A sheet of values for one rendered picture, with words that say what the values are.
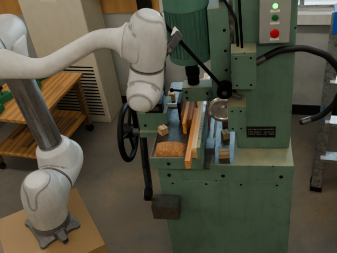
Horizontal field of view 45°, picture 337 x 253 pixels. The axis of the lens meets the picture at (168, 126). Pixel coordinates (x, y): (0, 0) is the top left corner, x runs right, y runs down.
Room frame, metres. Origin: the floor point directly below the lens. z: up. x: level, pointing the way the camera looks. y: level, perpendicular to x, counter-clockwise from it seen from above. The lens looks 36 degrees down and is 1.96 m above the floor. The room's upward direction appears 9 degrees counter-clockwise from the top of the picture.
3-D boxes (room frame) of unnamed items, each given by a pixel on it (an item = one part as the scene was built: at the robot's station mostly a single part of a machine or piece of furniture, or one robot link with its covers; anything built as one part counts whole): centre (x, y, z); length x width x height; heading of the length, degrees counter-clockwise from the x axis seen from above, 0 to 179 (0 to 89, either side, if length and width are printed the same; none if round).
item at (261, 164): (1.50, -0.25, 0.76); 0.57 x 0.45 x 0.09; 76
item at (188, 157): (1.49, -0.13, 0.92); 0.62 x 0.02 x 0.04; 166
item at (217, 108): (1.38, -0.23, 1.02); 0.12 x 0.03 x 0.12; 76
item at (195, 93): (1.52, -0.15, 1.03); 0.14 x 0.07 x 0.09; 76
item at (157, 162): (1.56, -0.03, 0.87); 0.61 x 0.30 x 0.06; 166
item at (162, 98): (1.58, 0.05, 0.99); 0.13 x 0.11 x 0.06; 166
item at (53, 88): (2.68, 0.99, 0.32); 0.66 x 0.57 x 0.64; 157
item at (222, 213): (1.50, -0.25, 0.36); 0.58 x 0.45 x 0.71; 76
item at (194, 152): (1.53, -0.16, 0.92); 0.60 x 0.02 x 0.05; 166
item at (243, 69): (1.33, -0.31, 1.23); 0.09 x 0.08 x 0.15; 76
